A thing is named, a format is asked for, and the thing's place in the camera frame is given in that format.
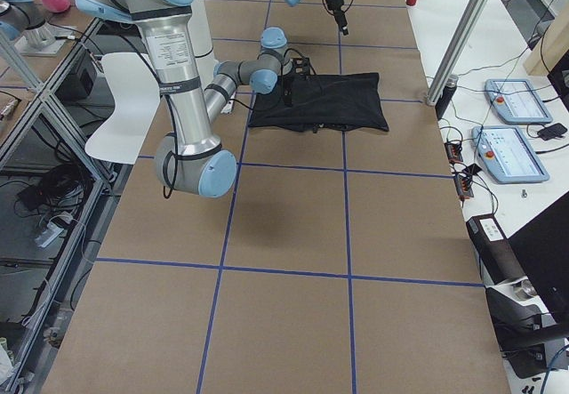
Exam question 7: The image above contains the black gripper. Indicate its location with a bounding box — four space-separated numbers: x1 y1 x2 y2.
282 73 294 105
325 0 349 36

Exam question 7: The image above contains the black graphic t-shirt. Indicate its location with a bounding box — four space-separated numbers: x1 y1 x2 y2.
249 73 389 133

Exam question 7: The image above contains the second grey robot base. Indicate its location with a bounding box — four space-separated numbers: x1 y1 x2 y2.
1 0 67 57

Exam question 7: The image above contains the dark drink bottle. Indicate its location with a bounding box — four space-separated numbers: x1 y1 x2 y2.
435 74 459 121

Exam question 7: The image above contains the white chair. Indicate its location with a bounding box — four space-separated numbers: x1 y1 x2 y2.
84 52 160 165

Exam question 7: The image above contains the far teach pendant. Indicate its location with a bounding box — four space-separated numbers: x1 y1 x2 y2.
484 78 553 125

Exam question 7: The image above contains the teach pendant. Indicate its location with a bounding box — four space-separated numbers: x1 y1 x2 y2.
471 125 549 184
484 78 553 125

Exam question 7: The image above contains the near teach pendant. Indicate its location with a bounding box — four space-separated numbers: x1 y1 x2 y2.
471 125 549 184

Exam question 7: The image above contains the black power adapter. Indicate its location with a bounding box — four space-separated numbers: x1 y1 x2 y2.
537 123 568 141

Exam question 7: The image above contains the black monitor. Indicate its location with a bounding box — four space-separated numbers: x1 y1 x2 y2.
509 195 569 322

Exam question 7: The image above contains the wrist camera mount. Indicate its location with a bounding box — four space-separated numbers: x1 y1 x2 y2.
290 57 313 76

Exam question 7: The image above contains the aluminium frame post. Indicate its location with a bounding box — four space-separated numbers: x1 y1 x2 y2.
425 0 488 106

